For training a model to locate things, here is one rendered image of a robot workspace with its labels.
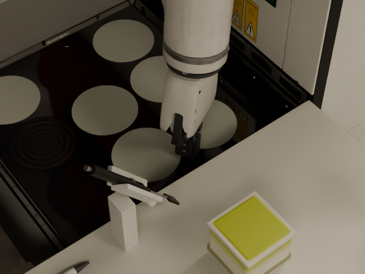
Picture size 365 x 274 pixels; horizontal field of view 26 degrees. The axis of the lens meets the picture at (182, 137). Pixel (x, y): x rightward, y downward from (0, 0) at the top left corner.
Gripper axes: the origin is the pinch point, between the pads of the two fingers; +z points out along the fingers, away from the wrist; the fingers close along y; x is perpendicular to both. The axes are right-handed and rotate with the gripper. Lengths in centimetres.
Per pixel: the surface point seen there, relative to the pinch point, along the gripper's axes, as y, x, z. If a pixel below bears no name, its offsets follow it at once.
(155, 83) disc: -11.0, -9.9, 0.6
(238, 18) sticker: -17.5, 0.5, -10.9
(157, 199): 19.7, 3.4, -9.5
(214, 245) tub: 19.9, 11.1, -5.1
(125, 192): 22.8, 0.8, -12.4
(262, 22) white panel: -14.7, 4.8, -13.3
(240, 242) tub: 20.9, 14.3, -8.4
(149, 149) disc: 1.3, -5.3, 2.3
